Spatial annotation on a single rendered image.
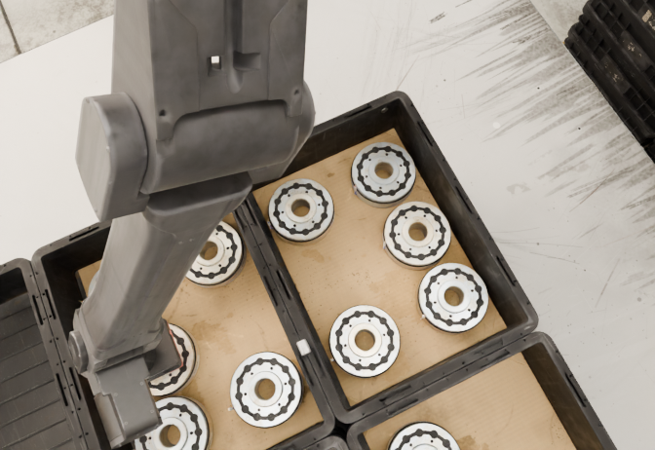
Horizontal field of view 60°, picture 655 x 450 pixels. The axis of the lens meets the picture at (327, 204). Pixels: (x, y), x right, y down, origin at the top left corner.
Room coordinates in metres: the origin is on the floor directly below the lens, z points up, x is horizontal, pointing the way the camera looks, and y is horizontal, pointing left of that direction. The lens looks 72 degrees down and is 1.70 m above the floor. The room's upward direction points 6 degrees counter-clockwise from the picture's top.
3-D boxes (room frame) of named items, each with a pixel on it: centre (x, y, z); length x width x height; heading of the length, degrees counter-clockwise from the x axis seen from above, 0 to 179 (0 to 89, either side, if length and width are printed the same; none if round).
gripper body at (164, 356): (0.06, 0.26, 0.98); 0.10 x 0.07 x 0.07; 110
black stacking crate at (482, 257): (0.19, -0.06, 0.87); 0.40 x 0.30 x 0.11; 20
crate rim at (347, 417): (0.19, -0.06, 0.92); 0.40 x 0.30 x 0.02; 20
